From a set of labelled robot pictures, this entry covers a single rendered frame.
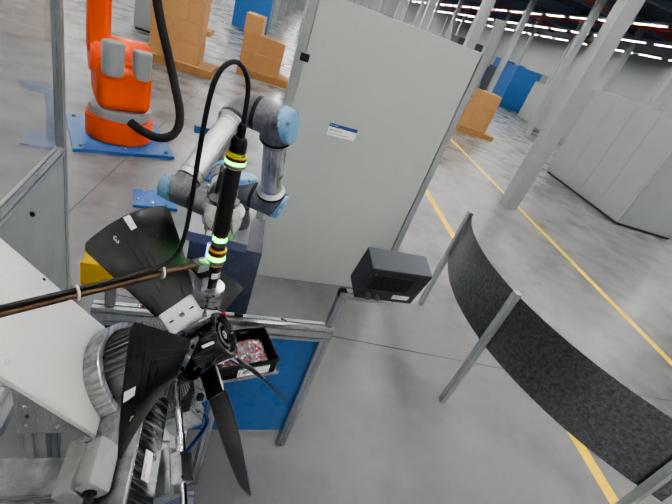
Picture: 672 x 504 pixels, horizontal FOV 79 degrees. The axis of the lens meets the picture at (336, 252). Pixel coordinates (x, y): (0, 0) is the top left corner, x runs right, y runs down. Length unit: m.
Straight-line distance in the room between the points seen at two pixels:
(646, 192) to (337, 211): 8.18
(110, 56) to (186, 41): 4.39
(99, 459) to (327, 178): 2.36
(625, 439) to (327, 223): 2.17
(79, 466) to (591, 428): 2.20
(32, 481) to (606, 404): 2.25
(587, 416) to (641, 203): 8.31
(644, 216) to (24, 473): 10.55
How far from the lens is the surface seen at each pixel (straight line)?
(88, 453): 0.95
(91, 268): 1.49
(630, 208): 10.43
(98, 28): 4.99
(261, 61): 10.19
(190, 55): 8.98
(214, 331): 1.00
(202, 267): 0.99
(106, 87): 4.82
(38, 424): 1.21
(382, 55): 2.78
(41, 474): 1.31
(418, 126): 2.99
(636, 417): 2.44
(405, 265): 1.57
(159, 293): 1.02
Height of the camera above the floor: 1.97
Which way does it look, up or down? 30 degrees down
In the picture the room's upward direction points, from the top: 21 degrees clockwise
